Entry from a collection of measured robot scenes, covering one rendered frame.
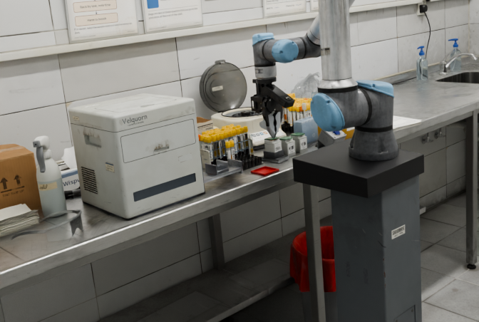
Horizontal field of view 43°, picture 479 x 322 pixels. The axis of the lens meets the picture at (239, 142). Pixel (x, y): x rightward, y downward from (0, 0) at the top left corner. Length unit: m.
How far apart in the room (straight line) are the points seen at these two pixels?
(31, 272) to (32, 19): 0.99
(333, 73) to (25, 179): 0.97
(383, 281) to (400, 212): 0.22
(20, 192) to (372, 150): 1.06
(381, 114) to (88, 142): 0.87
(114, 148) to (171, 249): 1.06
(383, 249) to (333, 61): 0.59
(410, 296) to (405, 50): 1.98
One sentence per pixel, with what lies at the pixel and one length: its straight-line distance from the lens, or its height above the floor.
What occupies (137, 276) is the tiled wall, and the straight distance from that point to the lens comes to 2.62.
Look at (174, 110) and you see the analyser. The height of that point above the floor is 1.15.
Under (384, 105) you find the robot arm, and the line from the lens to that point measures 1.86.
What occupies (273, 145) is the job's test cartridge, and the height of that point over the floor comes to 0.94.
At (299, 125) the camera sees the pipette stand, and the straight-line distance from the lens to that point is 2.31.
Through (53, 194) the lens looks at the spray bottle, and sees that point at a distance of 1.86.
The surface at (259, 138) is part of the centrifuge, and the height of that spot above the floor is 0.92.
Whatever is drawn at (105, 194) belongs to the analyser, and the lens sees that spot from 1.81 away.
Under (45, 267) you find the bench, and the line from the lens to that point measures 1.62.
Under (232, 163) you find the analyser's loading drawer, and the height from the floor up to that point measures 0.92.
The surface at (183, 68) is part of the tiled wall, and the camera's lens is 2.58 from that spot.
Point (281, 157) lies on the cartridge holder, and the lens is 2.17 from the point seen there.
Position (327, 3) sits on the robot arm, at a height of 1.42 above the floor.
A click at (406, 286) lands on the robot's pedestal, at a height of 0.51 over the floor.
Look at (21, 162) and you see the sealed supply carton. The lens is 1.93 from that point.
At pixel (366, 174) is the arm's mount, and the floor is 0.93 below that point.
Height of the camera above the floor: 1.46
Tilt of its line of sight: 14 degrees down
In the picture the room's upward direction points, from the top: 5 degrees counter-clockwise
